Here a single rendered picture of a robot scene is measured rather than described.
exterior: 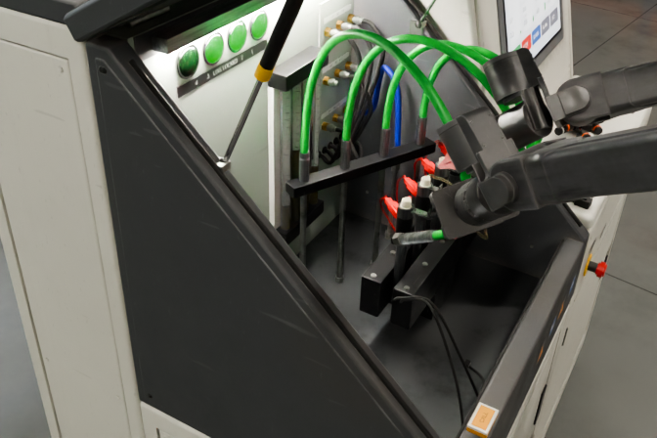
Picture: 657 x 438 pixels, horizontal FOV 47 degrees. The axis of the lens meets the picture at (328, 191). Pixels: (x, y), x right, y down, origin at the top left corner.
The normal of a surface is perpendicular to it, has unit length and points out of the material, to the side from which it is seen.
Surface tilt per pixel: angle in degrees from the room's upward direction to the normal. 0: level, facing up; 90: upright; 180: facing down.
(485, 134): 39
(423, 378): 0
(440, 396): 0
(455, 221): 48
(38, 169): 90
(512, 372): 0
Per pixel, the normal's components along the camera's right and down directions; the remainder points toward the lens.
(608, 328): 0.03, -0.84
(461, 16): -0.50, 0.46
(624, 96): -0.34, 0.02
